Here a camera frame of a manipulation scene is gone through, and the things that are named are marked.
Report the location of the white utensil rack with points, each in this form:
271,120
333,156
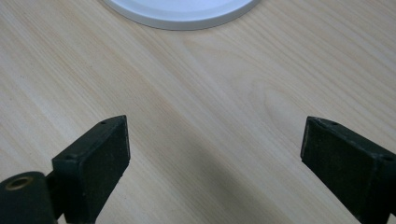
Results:
183,12

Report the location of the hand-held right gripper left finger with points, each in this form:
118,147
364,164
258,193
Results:
93,168

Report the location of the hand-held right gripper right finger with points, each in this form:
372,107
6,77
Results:
348,165

